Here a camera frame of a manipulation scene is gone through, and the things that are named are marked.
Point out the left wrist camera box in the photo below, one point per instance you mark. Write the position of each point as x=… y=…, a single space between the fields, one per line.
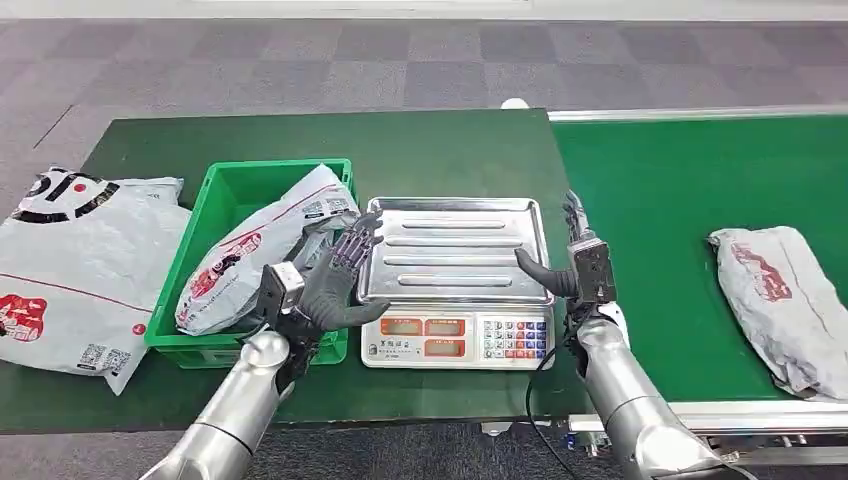
x=281 y=288

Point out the white scale with steel tray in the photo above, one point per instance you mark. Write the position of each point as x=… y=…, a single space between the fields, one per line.
x=457 y=252

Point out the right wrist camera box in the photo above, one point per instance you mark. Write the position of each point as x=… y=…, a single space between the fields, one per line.
x=593 y=272

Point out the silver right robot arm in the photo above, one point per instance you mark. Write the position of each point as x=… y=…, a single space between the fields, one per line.
x=623 y=397

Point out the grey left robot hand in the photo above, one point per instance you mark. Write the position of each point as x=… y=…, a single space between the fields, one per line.
x=331 y=298

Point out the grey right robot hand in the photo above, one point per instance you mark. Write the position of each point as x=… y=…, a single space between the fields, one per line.
x=556 y=283

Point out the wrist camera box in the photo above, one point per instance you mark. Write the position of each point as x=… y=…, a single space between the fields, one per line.
x=593 y=272
x=281 y=288

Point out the white round knob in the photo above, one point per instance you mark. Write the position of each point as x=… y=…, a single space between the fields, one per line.
x=515 y=103
x=497 y=428

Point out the white parcel bag red print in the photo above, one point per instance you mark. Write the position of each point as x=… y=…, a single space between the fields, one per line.
x=265 y=252

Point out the green plastic crate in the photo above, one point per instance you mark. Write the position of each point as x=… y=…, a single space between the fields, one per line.
x=228 y=199

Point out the green belt conveyor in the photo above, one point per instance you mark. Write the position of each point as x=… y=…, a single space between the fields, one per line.
x=662 y=185

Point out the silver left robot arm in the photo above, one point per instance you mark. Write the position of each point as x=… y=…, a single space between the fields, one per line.
x=238 y=411

